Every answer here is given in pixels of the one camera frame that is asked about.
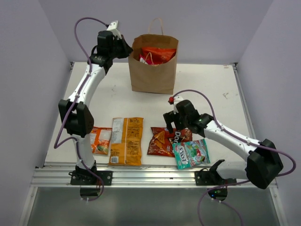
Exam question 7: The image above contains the aluminium front rail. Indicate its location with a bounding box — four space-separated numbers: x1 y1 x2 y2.
30 166 278 188

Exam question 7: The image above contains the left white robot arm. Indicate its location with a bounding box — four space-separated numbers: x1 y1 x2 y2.
58 29 133 185

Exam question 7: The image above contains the red cassava chips bag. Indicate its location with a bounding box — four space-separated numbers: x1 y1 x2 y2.
140 47 176 65

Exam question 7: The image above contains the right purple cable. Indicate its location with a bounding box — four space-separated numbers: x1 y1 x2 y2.
173 89 297 226

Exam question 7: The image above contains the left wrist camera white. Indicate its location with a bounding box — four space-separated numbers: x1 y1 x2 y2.
107 20 119 32

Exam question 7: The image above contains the purple cable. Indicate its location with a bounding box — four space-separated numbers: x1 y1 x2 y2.
53 17 111 202
173 89 297 226

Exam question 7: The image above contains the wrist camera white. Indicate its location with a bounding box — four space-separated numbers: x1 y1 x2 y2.
168 95 183 114
107 20 119 32

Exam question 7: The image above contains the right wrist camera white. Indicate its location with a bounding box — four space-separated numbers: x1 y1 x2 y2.
168 95 183 114

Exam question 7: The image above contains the yellow Kettle chips bag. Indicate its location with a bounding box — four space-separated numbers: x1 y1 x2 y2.
109 117 143 166

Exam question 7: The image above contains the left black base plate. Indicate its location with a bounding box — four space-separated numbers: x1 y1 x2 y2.
68 166 113 186

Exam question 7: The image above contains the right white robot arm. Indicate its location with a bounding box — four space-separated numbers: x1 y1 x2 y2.
163 96 284 189

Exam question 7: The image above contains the orange small snack bag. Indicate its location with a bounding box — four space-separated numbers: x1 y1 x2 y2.
90 127 112 155

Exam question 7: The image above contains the pink snack bag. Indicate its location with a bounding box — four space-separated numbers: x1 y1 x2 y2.
139 53 154 65

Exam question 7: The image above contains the teal Fox's candy bag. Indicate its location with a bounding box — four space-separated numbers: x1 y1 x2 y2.
173 139 211 170

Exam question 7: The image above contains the brown paper bag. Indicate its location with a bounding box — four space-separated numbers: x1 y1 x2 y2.
128 17 178 94

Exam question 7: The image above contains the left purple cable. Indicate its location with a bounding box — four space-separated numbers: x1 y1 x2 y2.
53 17 111 202

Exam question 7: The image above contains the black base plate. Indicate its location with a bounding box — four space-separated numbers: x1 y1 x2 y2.
194 169 237 186
68 166 113 186

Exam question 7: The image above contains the red Doritos bag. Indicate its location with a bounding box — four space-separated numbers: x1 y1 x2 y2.
147 127 192 157

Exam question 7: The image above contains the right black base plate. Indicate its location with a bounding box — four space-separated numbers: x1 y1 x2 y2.
194 169 237 186

